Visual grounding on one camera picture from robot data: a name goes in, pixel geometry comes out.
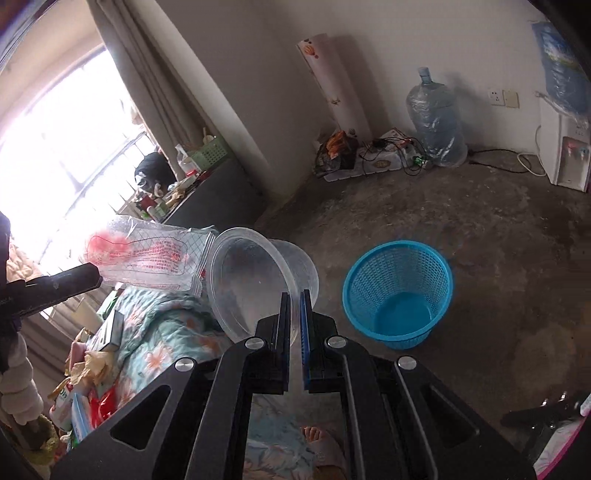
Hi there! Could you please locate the large clear water jug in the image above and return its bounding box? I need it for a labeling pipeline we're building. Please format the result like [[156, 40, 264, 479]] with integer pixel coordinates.
[[405, 67, 468, 168]]

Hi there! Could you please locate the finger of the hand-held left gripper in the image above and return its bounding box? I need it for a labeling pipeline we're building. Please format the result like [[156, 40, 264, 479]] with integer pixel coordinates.
[[18, 262, 103, 320]]

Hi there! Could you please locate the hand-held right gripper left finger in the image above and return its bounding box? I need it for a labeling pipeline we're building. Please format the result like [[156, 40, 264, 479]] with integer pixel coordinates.
[[50, 292, 293, 480]]

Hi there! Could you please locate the green plastic basket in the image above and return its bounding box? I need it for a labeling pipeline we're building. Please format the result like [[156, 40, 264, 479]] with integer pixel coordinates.
[[187, 137, 230, 171]]

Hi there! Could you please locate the grey curtain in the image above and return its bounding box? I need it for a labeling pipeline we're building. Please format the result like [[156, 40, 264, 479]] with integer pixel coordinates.
[[88, 0, 273, 197]]

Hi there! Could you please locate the black cable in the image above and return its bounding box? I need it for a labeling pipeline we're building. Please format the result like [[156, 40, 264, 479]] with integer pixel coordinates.
[[466, 148, 536, 175]]

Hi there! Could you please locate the white cable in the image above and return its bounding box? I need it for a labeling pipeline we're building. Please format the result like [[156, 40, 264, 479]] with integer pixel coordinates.
[[517, 124, 548, 178]]

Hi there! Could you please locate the crumpled brown paper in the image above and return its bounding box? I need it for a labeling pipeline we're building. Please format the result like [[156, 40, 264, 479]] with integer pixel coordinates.
[[67, 351, 116, 385]]

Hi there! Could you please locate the window railing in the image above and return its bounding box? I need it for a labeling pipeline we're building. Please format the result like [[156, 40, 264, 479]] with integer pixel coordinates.
[[41, 129, 158, 259]]

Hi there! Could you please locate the grey cabinet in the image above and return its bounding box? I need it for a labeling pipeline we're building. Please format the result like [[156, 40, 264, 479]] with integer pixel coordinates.
[[159, 159, 266, 229]]

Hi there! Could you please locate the floral blanket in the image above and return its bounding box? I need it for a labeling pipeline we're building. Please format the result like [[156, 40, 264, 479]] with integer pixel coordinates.
[[90, 286, 345, 480]]

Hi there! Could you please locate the white plastic jug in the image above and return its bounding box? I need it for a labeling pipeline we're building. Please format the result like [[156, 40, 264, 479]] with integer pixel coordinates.
[[175, 144, 197, 177]]

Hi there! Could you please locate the clear plastic container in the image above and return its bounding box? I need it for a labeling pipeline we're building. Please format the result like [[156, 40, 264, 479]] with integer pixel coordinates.
[[205, 227, 320, 348]]

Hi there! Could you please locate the clear red-printed plastic package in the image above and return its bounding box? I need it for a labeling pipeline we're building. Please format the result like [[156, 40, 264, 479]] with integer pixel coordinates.
[[83, 216, 219, 297]]

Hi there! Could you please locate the blue plastic basket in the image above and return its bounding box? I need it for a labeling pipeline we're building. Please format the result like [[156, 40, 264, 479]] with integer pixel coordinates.
[[342, 240, 453, 350]]

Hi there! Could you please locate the orange bag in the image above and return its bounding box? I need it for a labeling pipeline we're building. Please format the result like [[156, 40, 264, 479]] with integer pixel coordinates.
[[325, 130, 348, 155]]

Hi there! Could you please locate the rolled printed mat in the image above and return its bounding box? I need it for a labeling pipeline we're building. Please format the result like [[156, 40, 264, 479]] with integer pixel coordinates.
[[296, 32, 372, 141]]

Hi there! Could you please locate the person's foot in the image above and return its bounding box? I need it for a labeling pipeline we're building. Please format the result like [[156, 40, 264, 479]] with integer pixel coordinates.
[[300, 425, 345, 469]]

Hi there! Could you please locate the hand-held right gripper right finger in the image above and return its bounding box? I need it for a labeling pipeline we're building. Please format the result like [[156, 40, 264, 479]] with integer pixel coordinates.
[[300, 289, 539, 480]]

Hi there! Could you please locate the blue plastic-wrapped water jug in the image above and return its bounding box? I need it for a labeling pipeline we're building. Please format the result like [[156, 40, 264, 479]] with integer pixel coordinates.
[[531, 21, 591, 130]]

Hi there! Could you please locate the black chair base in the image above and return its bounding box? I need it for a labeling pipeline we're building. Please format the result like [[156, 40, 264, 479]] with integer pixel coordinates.
[[501, 390, 585, 464]]

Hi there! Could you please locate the person's left forearm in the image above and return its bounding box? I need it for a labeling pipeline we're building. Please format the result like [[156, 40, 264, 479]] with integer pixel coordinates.
[[0, 331, 45, 431]]

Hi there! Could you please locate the white water dispenser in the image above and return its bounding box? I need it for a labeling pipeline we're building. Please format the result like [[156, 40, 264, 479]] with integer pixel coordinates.
[[538, 95, 591, 193]]

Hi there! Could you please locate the black bag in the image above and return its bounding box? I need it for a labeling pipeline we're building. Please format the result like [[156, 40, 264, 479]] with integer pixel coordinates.
[[135, 152, 176, 192]]

